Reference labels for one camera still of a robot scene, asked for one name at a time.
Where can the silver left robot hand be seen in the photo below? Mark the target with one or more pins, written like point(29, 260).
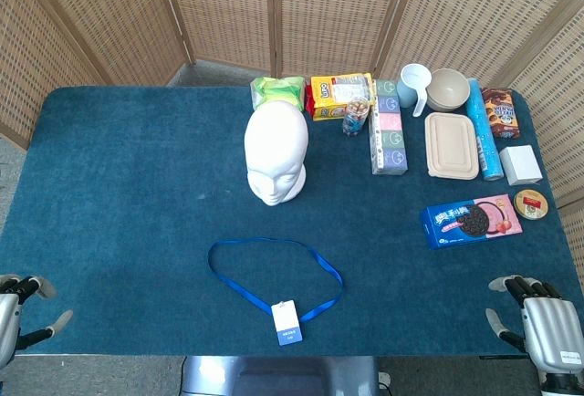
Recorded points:
point(7, 318)

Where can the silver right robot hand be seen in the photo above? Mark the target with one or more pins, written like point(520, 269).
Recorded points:
point(549, 327)

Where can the round gold tin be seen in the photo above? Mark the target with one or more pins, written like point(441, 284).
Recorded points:
point(531, 204)

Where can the blue pink Oreo box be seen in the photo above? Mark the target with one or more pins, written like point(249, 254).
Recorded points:
point(470, 221)

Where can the small white box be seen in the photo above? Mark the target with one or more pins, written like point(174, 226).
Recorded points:
point(521, 165)

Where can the blue table cloth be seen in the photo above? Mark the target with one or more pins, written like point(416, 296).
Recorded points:
point(137, 186)

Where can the beige lidded lunch box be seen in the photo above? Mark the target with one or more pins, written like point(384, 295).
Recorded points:
point(451, 146)

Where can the blue cylindrical tube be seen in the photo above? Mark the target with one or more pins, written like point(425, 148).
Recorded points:
point(483, 131)

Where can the brown cookie packet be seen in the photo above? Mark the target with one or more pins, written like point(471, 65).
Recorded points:
point(501, 115)

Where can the pastel tissue multipack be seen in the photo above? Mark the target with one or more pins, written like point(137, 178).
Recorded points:
point(388, 140)

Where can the beige bowl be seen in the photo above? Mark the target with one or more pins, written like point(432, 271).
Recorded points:
point(448, 90)

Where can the blue-grey robot torso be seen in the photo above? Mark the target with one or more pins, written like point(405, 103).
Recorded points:
point(278, 378)

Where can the light blue mug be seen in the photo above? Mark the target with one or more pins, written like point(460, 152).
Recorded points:
point(408, 88)

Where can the clear candy jar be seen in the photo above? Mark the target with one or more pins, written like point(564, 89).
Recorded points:
point(355, 117)

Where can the yellow Lipo biscuit bag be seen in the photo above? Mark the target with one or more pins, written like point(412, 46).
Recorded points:
point(333, 95)

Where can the white foam mannequin head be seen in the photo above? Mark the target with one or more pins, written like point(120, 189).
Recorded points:
point(276, 145)

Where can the woven bamboo folding screen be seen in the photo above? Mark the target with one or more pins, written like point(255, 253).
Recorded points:
point(114, 13)

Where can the green tissue pack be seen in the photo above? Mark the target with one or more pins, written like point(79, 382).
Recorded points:
point(278, 90)

